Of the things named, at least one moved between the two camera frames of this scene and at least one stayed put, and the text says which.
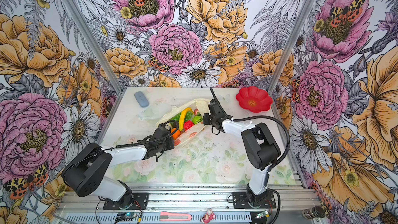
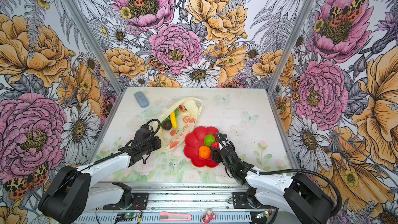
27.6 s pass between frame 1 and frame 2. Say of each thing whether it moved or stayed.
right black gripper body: moved
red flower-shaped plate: moved
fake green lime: moved
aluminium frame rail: stayed
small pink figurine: stayed
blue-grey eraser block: stayed
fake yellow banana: moved
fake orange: moved
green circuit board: stayed
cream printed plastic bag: moved
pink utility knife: stayed
